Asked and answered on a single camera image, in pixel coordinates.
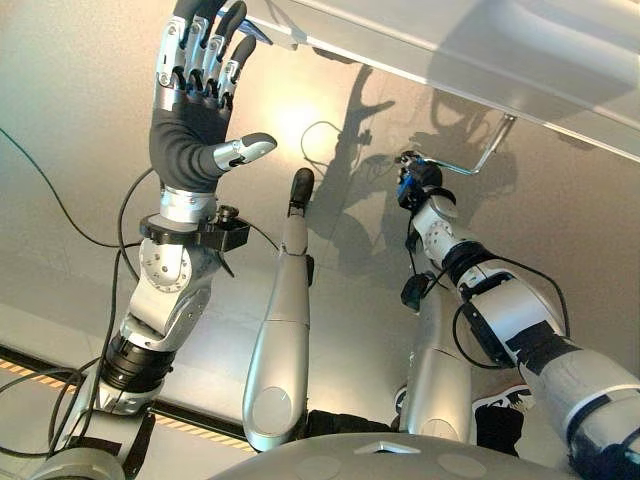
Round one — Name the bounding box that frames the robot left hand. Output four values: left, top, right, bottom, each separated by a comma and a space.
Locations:
149, 0, 279, 224

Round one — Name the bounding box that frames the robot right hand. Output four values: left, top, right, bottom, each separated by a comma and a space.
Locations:
394, 149, 445, 211

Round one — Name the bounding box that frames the silver bed crank handle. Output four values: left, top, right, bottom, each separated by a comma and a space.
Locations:
422, 113, 517, 176

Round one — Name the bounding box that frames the robot right leg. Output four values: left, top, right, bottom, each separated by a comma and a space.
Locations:
399, 279, 474, 446

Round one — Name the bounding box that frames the robot leg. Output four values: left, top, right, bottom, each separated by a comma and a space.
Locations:
241, 167, 317, 451
399, 279, 474, 446

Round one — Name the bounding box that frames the robot left leg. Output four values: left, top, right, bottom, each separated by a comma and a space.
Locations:
241, 167, 317, 451

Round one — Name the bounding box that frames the person's leg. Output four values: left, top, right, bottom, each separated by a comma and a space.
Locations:
473, 402, 524, 458

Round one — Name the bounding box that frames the robot silver torso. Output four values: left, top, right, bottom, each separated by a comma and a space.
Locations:
209, 432, 576, 480

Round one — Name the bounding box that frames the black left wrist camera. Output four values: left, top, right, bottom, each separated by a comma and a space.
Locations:
198, 204, 251, 252

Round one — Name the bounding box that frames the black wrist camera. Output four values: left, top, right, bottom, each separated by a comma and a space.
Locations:
198, 204, 251, 252
399, 272, 437, 314

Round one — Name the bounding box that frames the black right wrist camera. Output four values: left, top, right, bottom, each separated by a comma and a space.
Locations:
399, 272, 437, 314

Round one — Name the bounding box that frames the thin green cable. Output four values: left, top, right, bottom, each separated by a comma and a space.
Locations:
0, 127, 142, 250

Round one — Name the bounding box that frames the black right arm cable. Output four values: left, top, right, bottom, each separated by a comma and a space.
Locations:
451, 253, 572, 371

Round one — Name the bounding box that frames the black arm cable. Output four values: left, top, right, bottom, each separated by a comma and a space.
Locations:
451, 253, 572, 371
0, 167, 157, 459

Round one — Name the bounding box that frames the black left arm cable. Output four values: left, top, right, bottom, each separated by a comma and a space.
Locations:
0, 167, 157, 459

